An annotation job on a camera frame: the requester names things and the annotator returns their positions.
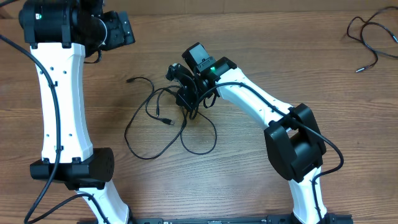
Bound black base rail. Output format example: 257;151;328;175
128;213;354;224

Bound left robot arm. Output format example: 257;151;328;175
19;1;135;223

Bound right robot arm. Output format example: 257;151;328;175
165;42;327;223

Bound black USB cable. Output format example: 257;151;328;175
124;85;189;161

